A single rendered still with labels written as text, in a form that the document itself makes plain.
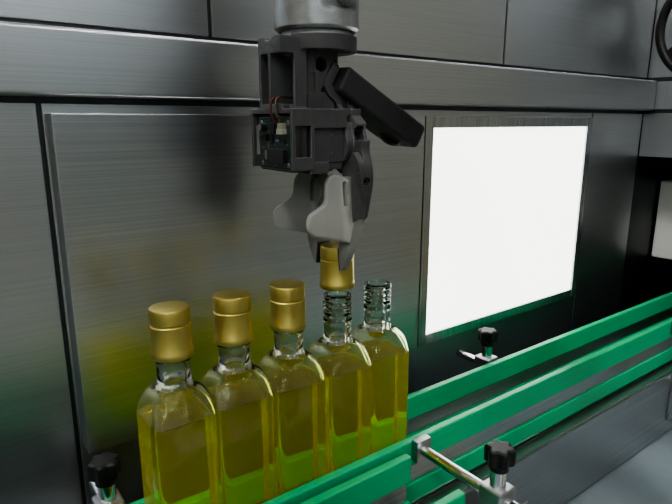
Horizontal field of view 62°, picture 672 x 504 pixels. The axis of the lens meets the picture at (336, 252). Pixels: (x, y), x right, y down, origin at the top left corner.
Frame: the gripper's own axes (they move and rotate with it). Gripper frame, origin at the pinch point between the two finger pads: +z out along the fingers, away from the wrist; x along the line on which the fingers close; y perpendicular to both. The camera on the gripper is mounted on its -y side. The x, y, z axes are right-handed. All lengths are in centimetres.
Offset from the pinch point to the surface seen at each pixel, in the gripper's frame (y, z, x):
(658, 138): -93, -9, -11
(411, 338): -23.2, 18.8, -12.2
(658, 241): -105, 15, -14
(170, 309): 17.3, 2.3, 0.5
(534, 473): -29.6, 34.2, 5.8
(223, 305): 12.7, 2.9, 0.6
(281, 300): 7.0, 3.5, 0.8
